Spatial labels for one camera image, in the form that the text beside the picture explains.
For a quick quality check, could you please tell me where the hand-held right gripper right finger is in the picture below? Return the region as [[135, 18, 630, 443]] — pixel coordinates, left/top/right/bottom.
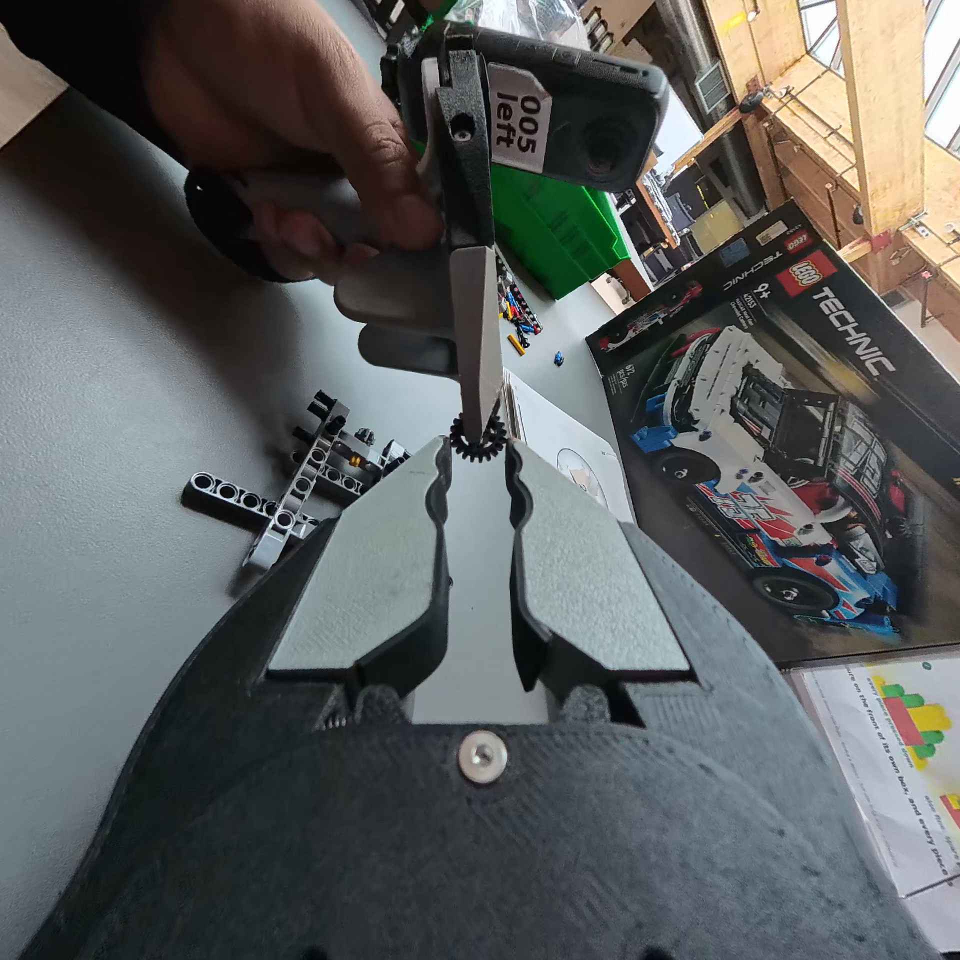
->
[[504, 441, 693, 695]]

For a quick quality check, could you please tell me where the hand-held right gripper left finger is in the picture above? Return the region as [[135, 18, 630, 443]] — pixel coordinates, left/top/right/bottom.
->
[[266, 435, 455, 699]]

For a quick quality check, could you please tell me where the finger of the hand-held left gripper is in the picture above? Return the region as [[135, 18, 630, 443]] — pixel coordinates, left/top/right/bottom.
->
[[448, 243, 505, 444]]

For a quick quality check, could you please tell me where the grey lego frame assembly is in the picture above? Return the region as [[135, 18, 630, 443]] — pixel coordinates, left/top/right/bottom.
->
[[182, 390, 412, 575]]

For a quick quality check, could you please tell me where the black lego gear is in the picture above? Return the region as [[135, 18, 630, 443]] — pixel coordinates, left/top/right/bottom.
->
[[448, 411, 505, 462]]

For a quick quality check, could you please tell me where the person's left forearm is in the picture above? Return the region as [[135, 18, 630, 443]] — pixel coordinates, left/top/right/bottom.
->
[[0, 0, 189, 162]]

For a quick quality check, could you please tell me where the pile of small lego pieces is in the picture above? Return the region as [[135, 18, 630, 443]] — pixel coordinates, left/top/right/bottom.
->
[[495, 258, 545, 354]]

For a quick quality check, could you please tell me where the lego car set box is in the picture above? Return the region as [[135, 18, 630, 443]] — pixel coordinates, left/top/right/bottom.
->
[[585, 198, 960, 669]]

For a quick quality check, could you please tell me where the person's left hand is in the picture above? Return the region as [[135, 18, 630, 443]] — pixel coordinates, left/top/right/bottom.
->
[[138, 0, 445, 285]]

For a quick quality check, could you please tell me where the white instruction booklet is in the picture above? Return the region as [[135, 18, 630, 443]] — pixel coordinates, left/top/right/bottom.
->
[[502, 371, 637, 526]]

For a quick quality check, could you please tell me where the green plastic bin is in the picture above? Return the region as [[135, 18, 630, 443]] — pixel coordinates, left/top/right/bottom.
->
[[491, 161, 631, 301]]

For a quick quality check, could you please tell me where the wooden beam structure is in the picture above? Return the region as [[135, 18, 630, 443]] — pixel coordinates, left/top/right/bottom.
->
[[660, 0, 960, 316]]

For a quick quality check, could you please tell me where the laminated instruction sheet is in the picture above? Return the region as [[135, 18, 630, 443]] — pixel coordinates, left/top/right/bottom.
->
[[783, 652, 960, 901]]

